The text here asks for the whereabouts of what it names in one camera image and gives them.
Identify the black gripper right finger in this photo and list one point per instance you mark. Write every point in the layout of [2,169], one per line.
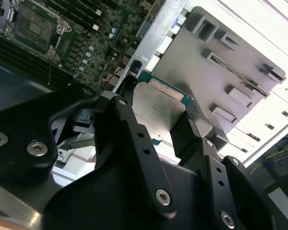
[210,163]

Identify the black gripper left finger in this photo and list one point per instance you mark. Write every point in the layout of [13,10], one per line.
[19,124]

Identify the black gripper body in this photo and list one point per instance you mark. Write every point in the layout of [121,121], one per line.
[98,203]

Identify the silver topped CPU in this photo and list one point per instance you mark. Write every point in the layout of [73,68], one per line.
[156,107]

